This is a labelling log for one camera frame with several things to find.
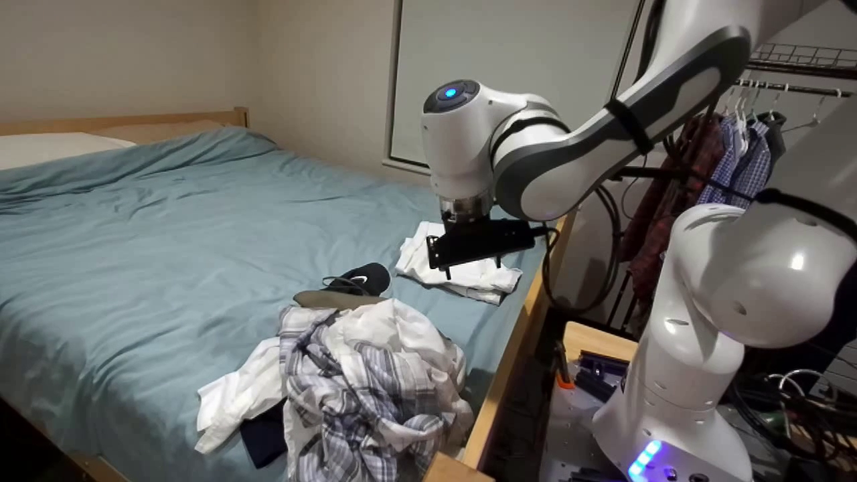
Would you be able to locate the dark navy cloth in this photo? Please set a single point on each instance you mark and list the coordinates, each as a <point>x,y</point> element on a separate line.
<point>263,437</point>

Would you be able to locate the white folded cloth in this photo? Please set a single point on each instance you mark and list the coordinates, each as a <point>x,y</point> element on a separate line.
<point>481,279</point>

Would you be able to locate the wooden side table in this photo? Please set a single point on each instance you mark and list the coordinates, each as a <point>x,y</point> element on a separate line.
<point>595,346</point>

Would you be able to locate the metal clothes rack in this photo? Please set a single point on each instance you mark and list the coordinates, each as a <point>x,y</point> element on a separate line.
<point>777,68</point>

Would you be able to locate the blue bed sheet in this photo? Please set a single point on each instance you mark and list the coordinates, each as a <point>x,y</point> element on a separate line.
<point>135,277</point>

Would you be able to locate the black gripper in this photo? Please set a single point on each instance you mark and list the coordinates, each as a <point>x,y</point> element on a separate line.
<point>484,239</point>

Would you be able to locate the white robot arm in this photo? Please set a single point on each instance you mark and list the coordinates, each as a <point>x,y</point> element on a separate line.
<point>734,277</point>

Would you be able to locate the white pillow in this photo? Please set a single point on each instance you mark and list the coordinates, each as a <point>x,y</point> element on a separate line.
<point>43,147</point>

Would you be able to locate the plaid shirt pile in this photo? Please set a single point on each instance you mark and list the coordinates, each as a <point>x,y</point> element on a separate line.
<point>364,395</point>

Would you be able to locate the hanging clothes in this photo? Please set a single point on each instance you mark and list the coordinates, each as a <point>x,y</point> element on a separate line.
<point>718,159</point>

